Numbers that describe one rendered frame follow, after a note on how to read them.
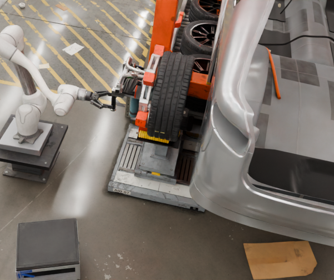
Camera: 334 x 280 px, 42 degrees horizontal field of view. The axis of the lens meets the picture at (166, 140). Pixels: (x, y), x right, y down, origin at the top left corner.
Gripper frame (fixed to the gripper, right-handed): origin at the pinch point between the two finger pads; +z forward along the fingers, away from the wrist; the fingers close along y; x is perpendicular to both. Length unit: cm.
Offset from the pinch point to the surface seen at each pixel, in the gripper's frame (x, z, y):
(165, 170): -61, 48, 2
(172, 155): -61, 51, -16
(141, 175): -70, 30, 5
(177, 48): -57, 31, -176
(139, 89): 6.8, 16.5, -11.9
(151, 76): 31.7, 26.1, 3.4
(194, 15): -40, 41, -228
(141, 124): 1.4, 25.7, 19.0
